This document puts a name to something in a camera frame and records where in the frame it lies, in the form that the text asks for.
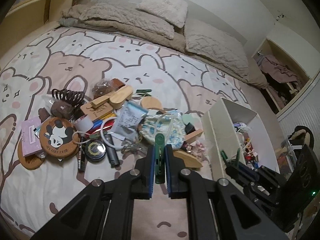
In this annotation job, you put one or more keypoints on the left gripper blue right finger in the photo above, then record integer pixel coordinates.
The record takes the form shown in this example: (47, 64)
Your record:
(176, 187)

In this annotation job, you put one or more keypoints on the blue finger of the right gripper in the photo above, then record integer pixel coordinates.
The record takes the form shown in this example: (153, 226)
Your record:
(245, 171)
(233, 173)

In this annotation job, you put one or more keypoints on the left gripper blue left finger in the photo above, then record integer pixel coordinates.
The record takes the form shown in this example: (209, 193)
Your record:
(146, 166)

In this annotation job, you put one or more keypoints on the black round tin gold emblem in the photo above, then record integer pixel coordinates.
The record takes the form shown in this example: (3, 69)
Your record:
(95, 150)

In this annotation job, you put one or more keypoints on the wooden board right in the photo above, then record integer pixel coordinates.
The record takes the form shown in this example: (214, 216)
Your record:
(190, 161)

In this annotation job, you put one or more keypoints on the black cylinder bottle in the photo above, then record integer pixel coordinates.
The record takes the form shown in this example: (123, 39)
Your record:
(111, 152)

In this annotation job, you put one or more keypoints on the clear plastic container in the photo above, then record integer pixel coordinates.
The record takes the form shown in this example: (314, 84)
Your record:
(286, 159)

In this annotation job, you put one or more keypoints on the white storage box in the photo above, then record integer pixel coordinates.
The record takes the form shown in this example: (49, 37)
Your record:
(223, 126)

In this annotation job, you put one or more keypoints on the blue floral fabric pouch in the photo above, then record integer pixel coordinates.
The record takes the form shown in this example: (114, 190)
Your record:
(170, 125)

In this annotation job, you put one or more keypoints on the silver foil packet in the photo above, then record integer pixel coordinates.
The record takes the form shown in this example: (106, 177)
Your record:
(126, 123)

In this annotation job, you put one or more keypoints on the black fleece jacket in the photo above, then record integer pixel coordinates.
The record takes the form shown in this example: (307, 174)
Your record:
(301, 136)

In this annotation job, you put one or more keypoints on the black marker pen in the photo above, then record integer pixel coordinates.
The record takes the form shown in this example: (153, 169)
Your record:
(82, 155)

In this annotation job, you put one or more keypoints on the wooden oval box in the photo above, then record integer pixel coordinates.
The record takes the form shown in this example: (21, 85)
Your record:
(118, 98)

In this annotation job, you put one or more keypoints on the cartoon animal bed sheet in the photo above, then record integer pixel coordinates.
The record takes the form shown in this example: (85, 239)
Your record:
(78, 60)

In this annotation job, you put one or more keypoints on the brown scrunchie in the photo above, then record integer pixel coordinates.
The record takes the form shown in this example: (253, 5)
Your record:
(102, 87)

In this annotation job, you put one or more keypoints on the panda cork coaster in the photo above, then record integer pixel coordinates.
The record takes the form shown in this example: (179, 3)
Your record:
(57, 137)

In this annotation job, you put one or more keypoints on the closet with clothes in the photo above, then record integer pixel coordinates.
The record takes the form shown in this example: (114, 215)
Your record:
(285, 77)

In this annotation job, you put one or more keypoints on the brown hair claw clip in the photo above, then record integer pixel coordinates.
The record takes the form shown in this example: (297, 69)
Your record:
(71, 97)

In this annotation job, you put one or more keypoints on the plain cork coaster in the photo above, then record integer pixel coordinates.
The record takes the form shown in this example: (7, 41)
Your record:
(31, 162)

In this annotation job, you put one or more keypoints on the pink notebook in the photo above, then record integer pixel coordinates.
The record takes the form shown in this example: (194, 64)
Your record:
(30, 142)

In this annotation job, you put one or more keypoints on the beige fluffy pillow large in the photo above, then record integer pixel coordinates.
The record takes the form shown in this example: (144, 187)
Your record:
(208, 41)

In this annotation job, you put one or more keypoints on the beige blanket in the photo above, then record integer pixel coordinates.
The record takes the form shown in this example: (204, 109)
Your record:
(126, 19)

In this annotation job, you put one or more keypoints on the beige fluffy pillow small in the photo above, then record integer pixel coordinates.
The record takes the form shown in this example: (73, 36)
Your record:
(173, 11)

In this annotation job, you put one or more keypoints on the wooden headboard shelf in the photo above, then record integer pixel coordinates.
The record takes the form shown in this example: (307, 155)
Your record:
(27, 19)

